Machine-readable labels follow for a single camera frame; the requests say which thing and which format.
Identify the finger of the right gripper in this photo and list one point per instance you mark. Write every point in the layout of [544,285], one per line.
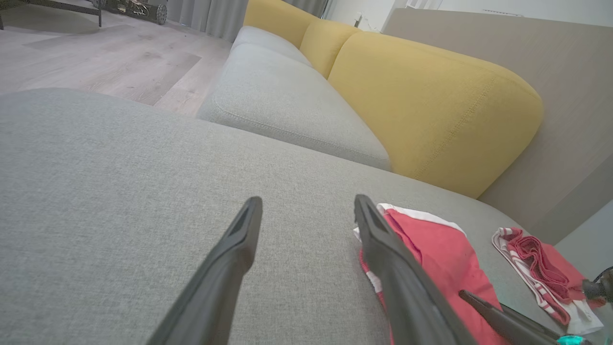
[531,322]
[498,320]

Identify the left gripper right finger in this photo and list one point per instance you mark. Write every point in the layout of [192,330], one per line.
[407,292]

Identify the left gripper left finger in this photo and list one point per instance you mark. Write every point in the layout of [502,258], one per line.
[220,282]

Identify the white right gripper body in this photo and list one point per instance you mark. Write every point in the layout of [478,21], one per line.
[572,340]

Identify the red shorts with white band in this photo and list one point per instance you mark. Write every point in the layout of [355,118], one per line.
[445,258]

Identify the red basketball jersey white trim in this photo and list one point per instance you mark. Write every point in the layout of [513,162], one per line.
[531,254]

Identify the yellow sofa back cushion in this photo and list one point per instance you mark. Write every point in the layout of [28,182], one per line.
[431,110]
[325,45]
[278,17]

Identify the grey sofa seat cushion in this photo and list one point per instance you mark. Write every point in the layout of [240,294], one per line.
[268,40]
[287,105]

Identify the grey curtain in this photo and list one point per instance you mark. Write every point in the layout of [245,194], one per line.
[210,17]

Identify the white wheeled robot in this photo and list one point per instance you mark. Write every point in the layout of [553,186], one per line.
[139,9]

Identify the grey metal-legged coffee table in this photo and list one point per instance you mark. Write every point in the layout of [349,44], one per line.
[100,17]

